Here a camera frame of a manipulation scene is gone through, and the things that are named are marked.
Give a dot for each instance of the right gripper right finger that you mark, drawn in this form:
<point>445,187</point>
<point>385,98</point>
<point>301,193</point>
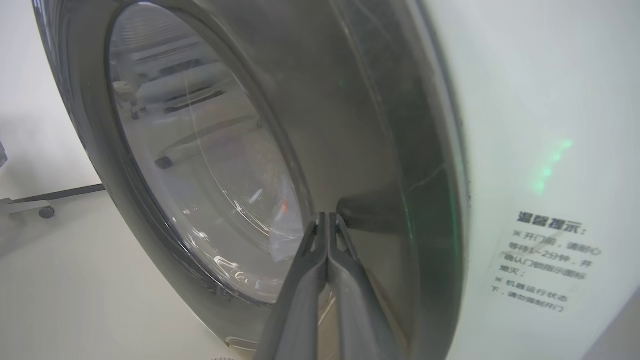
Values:
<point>357,320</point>

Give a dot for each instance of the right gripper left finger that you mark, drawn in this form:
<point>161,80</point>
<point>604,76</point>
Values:
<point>300,310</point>

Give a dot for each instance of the round grey washing machine door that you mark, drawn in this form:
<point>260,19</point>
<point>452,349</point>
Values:
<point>350,125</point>

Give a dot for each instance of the white front-load washing machine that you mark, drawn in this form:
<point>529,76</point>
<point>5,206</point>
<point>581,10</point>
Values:
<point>525,100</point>

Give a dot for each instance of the clear warning text sticker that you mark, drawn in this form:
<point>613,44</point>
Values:
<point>545,265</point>

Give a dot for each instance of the grey stand leg with caster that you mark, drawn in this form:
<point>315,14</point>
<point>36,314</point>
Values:
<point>65,193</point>

